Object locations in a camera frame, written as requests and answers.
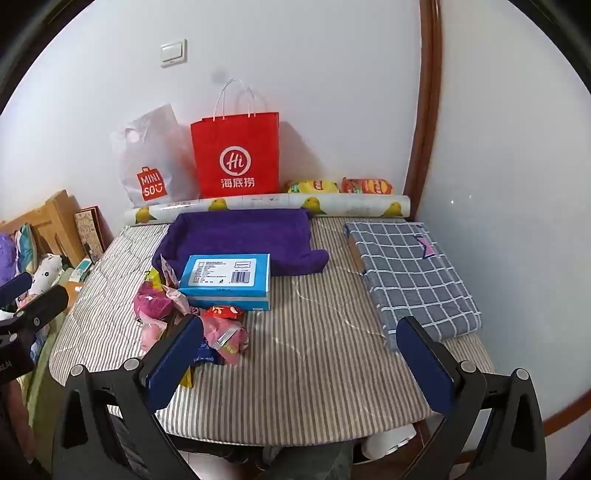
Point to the orange snack bag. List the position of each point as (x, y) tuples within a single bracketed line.
[(369, 186)]

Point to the white spotted plush toy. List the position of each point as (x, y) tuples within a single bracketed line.
[(46, 272)]

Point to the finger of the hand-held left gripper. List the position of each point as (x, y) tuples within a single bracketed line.
[(44, 307), (16, 288)]

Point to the grey plaid folded cloth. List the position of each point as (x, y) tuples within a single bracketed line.
[(406, 277)]

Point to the patterned picture frame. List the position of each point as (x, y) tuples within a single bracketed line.
[(92, 233)]

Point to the teal box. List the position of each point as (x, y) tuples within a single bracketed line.
[(82, 269)]

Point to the wooden nightstand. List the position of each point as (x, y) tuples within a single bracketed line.
[(74, 290)]

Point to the lemon print roll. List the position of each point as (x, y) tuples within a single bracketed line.
[(258, 202)]

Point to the brown wooden trim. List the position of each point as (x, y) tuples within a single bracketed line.
[(425, 115)]

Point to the yellow snack packet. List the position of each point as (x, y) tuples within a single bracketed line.
[(187, 381)]

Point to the white light switch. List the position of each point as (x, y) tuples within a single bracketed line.
[(173, 53)]

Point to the red snack packet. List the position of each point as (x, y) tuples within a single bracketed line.
[(224, 312)]

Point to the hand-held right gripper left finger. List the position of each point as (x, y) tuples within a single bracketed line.
[(175, 360)]

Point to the blue snack packet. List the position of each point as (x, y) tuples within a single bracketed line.
[(204, 354)]

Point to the white plastic shopping bag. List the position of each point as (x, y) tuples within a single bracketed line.
[(152, 152)]

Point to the red paper bag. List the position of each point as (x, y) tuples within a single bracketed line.
[(235, 138)]

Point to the striped quilt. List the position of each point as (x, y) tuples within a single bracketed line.
[(300, 369)]

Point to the small pink candy packet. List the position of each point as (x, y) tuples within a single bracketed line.
[(152, 334), (175, 297)]

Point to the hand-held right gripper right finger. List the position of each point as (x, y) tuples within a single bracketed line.
[(425, 364)]

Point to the wooden headboard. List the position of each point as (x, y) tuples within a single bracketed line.
[(51, 221)]

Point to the blue cardboard box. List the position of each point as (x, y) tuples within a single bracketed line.
[(217, 293)]

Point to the person's pants leg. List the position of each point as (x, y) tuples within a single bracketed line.
[(309, 464)]

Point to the purple towel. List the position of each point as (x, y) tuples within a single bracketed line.
[(240, 235)]

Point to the long pink white packet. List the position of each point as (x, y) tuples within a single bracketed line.
[(226, 341)]

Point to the person's left forearm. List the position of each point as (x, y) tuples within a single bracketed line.
[(11, 410)]

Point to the large pink yellow snack bag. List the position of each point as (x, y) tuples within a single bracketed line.
[(152, 300)]

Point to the brown wooden baseboard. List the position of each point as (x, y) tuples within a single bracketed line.
[(568, 406)]

